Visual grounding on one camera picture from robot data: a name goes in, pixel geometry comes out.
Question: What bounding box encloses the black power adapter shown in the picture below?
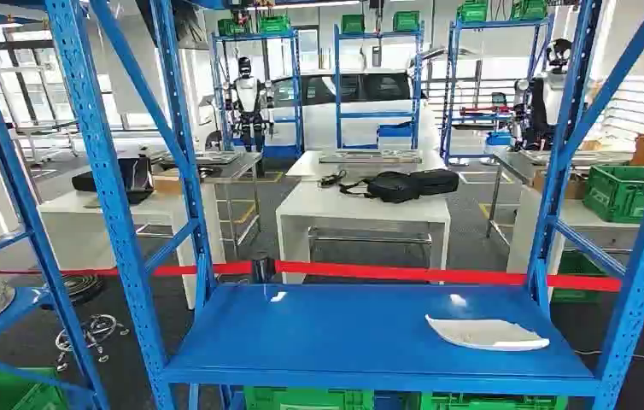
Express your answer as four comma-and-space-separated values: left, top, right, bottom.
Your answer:
318, 169, 348, 190

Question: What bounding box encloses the white panel-leg table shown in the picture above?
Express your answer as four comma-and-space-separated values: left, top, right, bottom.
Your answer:
275, 180, 452, 284
38, 184, 227, 310
506, 186, 644, 284

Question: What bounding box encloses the white topped steel bench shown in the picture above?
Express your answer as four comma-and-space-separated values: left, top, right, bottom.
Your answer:
286, 149, 448, 184

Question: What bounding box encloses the metal parts tray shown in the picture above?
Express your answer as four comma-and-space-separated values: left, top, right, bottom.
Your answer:
319, 149, 424, 166
196, 150, 244, 167
519, 149, 635, 167

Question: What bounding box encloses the black backpack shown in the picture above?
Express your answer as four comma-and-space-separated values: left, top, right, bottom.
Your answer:
338, 171, 422, 205

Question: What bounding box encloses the white car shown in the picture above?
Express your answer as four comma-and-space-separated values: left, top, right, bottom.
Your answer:
197, 70, 442, 161

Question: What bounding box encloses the red barrier belt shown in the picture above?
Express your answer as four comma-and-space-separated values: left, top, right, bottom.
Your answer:
0, 260, 644, 297

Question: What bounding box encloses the steel workbench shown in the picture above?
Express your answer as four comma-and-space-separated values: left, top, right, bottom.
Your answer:
486, 149, 635, 239
152, 151, 264, 259

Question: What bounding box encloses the black zip case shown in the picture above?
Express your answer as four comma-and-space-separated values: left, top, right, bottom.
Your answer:
409, 168, 460, 197

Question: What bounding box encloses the blue steel shelving rack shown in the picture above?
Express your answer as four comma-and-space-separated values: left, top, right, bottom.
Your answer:
0, 0, 111, 410
441, 15, 555, 167
44, 0, 644, 410
333, 23, 425, 151
210, 31, 305, 160

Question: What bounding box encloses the black white humanoid robot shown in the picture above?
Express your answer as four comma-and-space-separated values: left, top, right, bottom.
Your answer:
224, 56, 276, 155
511, 38, 575, 153

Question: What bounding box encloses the small cardboard box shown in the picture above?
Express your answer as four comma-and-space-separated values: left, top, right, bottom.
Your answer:
153, 173, 184, 197

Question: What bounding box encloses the black laptop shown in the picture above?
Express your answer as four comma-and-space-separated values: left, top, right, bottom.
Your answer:
120, 157, 155, 206

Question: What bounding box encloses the long red car part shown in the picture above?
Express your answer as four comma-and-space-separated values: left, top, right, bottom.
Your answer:
459, 105, 512, 116

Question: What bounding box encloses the black soft bag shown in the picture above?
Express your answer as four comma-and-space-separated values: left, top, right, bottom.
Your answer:
71, 170, 95, 194

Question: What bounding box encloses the chrome car emblem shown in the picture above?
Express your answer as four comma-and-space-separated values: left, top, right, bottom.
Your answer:
55, 313, 131, 372

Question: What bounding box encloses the black belt barrier post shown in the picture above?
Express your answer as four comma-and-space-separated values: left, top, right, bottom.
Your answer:
252, 255, 276, 284

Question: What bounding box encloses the black coiled rubber ring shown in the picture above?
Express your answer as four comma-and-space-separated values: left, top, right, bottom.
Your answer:
41, 274, 106, 310

